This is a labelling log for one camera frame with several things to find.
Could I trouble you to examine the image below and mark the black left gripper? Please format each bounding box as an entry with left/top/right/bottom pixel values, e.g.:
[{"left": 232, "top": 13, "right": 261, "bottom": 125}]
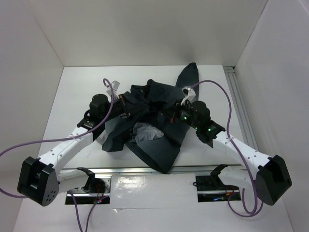
[{"left": 101, "top": 94, "right": 142, "bottom": 123}]

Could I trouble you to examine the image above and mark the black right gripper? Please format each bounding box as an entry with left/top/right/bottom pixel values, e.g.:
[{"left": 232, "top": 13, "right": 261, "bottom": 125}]
[{"left": 162, "top": 99, "right": 200, "bottom": 130}]

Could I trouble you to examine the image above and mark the dark navy jacket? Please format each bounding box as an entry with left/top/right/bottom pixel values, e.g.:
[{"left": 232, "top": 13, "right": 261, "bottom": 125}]
[{"left": 101, "top": 62, "right": 199, "bottom": 174}]

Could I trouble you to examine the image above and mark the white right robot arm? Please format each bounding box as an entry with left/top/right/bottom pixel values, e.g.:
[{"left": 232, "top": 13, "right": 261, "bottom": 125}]
[{"left": 162, "top": 101, "right": 292, "bottom": 205}]

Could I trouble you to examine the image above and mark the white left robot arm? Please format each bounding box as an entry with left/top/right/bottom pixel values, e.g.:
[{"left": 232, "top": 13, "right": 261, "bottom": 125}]
[{"left": 17, "top": 94, "right": 135, "bottom": 206}]

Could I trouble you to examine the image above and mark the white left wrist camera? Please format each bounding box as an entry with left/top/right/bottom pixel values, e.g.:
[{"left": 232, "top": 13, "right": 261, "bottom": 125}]
[{"left": 106, "top": 81, "right": 120, "bottom": 99}]

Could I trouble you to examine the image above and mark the aluminium side rail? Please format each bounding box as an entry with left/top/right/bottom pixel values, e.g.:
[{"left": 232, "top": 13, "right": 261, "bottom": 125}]
[{"left": 223, "top": 66, "right": 259, "bottom": 150}]

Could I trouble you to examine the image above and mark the aluminium front rail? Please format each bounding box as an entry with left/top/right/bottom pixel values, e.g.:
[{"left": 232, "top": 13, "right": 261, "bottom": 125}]
[{"left": 56, "top": 164, "right": 242, "bottom": 175}]

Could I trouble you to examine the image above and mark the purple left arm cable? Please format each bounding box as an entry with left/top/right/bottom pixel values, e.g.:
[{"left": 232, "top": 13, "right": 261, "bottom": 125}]
[{"left": 0, "top": 78, "right": 116, "bottom": 232}]

